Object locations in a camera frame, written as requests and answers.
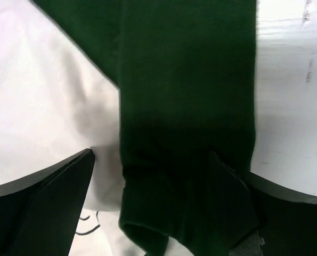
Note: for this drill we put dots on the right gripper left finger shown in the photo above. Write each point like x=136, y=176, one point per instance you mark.
x=39, y=213

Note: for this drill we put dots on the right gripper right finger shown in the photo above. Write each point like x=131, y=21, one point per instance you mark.
x=259, y=217

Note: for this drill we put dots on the white green Charlie Brown t-shirt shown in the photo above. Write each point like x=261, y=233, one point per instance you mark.
x=162, y=91

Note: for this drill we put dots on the white table board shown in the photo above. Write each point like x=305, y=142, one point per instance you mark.
x=285, y=150

